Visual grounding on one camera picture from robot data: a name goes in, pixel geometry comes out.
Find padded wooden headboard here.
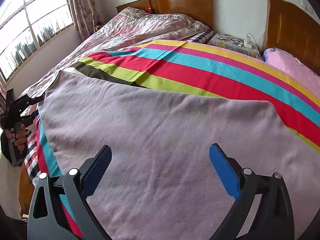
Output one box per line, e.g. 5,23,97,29
261,0,320,77

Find white wall socket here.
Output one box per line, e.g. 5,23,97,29
301,1,314,14

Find plain wooden headboard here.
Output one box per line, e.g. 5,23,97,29
115,0,214,29

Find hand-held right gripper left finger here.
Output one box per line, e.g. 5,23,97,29
27,144,112,240

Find pink floral curtain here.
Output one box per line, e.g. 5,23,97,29
67,0,100,39

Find wooden bed frame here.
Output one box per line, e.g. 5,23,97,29
19,165,34,210

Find rainbow striped blanket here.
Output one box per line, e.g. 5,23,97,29
35,39,320,238

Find person's left hand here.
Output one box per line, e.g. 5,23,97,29
11,127,27,154

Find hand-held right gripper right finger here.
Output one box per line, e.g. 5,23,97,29
209,143,295,240

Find barred window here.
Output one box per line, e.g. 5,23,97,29
0,0,75,80

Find cloth covered nightstand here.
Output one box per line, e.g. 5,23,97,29
207,33,264,62

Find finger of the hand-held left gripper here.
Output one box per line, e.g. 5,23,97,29
15,95,45,110
6,87,16,108

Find light purple pants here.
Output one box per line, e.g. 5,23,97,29
37,70,320,240

